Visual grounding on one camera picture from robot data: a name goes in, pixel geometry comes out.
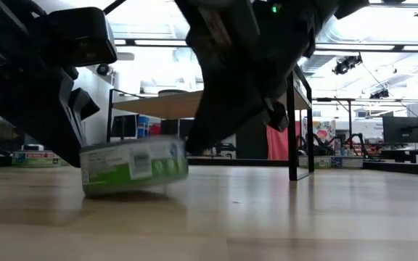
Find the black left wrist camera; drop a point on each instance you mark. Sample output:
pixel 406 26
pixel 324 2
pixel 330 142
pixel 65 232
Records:
pixel 82 36

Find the wooden shelf black metal frame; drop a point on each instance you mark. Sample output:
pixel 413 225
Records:
pixel 158 107

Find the colourful patterned banner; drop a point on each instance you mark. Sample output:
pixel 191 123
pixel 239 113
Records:
pixel 321 130

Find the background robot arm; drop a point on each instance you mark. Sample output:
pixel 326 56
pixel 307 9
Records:
pixel 319 142
pixel 227 148

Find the black aluminium rig frame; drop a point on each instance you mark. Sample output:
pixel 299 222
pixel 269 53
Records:
pixel 230 161

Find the red curtain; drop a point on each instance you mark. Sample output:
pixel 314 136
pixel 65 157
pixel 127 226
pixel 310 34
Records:
pixel 278 145

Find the white box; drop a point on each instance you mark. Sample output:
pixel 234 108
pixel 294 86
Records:
pixel 32 147

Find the black ceiling spotlight cluster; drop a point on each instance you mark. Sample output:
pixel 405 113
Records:
pixel 347 64
pixel 379 93

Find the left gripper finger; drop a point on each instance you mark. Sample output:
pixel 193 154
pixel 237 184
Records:
pixel 83 105
pixel 62 123

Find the black curtain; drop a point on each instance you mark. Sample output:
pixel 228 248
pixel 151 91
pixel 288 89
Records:
pixel 251 145

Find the black monitor on desk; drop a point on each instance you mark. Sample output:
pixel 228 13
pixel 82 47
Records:
pixel 125 125

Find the round black ceiling lamp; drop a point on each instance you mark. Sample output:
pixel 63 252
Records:
pixel 102 69

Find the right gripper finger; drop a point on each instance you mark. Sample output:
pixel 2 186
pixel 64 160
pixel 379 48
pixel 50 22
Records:
pixel 277 116
pixel 223 108

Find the blue bin stack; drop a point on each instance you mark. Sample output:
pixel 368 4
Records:
pixel 143 127

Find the black background panel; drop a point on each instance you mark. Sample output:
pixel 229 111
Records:
pixel 174 127

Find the black background monitor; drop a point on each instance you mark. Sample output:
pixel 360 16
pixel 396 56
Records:
pixel 403 129

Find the long ceiling light bar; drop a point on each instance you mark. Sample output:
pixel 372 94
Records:
pixel 151 42

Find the red background bin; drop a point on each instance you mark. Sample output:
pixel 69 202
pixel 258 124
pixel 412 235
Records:
pixel 154 129

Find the black background gantry frame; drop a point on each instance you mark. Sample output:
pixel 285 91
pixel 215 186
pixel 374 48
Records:
pixel 350 116

